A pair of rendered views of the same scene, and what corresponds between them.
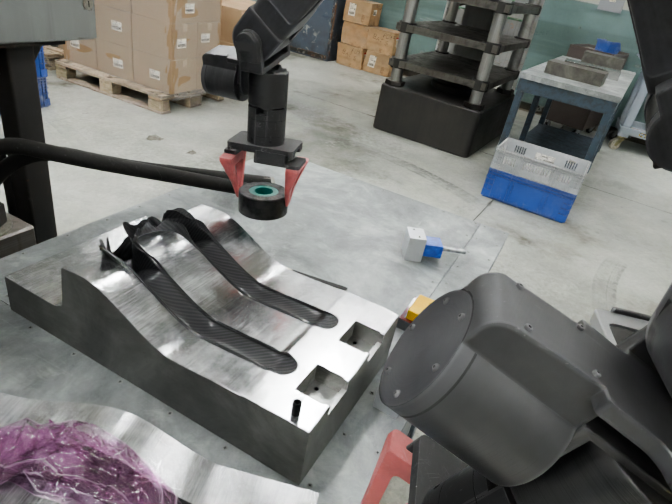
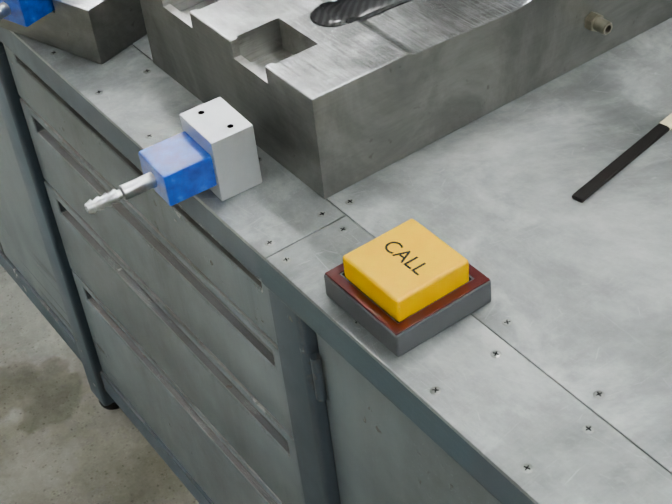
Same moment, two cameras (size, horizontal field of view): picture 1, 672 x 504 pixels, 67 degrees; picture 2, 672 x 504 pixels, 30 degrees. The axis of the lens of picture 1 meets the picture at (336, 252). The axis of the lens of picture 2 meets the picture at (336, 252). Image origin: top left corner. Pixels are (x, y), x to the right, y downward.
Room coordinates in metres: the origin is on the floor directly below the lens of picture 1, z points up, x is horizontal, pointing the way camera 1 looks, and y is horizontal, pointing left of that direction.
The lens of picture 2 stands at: (1.04, -0.70, 1.38)
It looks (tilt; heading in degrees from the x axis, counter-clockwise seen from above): 41 degrees down; 126
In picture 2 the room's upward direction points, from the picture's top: 7 degrees counter-clockwise
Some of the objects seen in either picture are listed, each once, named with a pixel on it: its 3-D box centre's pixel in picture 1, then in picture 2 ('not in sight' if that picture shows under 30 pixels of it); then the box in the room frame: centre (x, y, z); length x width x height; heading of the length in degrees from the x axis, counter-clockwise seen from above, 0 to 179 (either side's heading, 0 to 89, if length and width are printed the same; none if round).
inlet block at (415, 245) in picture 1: (435, 247); not in sight; (0.96, -0.21, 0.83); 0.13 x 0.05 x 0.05; 96
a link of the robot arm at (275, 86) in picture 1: (264, 86); not in sight; (0.75, 0.15, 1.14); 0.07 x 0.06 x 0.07; 72
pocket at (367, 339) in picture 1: (359, 347); (276, 62); (0.54, -0.06, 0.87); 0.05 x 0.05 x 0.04; 67
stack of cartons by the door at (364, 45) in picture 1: (372, 37); not in sight; (7.38, 0.07, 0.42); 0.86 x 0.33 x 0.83; 64
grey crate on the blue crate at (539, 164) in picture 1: (540, 164); not in sight; (3.53, -1.29, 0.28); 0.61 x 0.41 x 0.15; 64
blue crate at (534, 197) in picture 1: (531, 187); not in sight; (3.53, -1.29, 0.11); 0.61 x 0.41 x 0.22; 64
